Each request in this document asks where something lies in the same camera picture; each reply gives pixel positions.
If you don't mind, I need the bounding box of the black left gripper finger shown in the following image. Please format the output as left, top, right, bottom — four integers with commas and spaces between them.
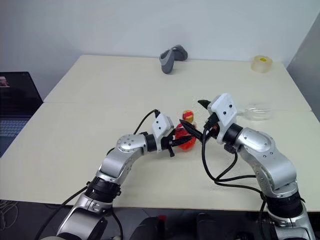
169, 135, 196, 147

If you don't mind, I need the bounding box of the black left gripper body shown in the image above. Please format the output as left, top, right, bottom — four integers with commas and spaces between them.
161, 134, 176, 158

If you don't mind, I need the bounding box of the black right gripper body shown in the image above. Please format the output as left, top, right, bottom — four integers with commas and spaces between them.
204, 113, 221, 139

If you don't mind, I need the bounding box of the red orange toy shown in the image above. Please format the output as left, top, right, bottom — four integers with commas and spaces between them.
174, 109, 197, 152

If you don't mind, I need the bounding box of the grey plastic handheld device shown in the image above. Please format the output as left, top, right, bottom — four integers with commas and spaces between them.
158, 44, 189, 75

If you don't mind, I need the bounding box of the translucent tape roll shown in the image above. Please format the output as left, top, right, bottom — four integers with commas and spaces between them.
250, 54, 274, 75

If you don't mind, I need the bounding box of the dark rounded shape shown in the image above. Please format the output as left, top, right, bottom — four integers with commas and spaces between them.
133, 215, 169, 240

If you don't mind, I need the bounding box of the grey partition panel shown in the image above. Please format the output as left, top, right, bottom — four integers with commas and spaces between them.
286, 14, 320, 113

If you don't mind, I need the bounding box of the dark open laptop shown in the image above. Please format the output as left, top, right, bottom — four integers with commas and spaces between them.
0, 71, 44, 158

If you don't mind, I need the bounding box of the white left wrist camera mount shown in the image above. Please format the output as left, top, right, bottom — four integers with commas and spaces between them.
151, 112, 175, 153

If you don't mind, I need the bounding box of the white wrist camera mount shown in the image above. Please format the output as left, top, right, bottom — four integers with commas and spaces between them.
151, 112, 175, 153
206, 93, 239, 145

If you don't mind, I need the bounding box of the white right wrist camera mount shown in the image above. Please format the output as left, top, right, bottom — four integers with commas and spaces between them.
206, 93, 239, 145

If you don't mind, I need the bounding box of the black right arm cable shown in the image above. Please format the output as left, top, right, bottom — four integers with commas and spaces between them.
201, 124, 270, 226

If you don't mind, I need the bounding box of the thin white cable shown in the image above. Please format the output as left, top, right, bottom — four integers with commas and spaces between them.
0, 199, 19, 230

